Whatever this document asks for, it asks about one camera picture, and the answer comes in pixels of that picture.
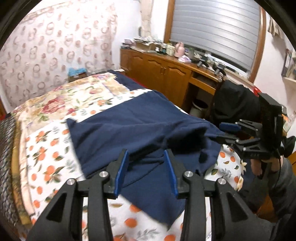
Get navy blue printed t-shirt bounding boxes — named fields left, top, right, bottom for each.
left=67, top=91, right=221, bottom=225

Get person's right hand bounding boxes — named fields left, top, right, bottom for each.
left=250, top=156, right=283, bottom=176

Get grey waste bin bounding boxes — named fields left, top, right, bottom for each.
left=189, top=99, right=209, bottom=118

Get dark circle patterned folded quilt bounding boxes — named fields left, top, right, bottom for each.
left=1, top=116, right=18, bottom=225

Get orange fruit print bedsheet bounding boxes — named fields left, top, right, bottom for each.
left=26, top=89, right=246, bottom=240

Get wooden sideboard cabinet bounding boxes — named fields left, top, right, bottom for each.
left=120, top=49, right=230, bottom=112

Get pink kettle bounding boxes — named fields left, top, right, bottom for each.
left=174, top=42, right=185, bottom=58

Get grey window blind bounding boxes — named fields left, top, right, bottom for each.
left=170, top=0, right=260, bottom=71

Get cardboard box of clutter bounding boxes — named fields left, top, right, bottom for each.
left=132, top=39, right=161, bottom=53

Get floral cream blanket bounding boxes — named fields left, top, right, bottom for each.
left=11, top=70, right=143, bottom=134

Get beige tied window curtain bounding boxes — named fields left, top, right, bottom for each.
left=140, top=0, right=154, bottom=37

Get circle patterned sheer curtain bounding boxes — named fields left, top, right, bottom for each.
left=1, top=1, right=117, bottom=109

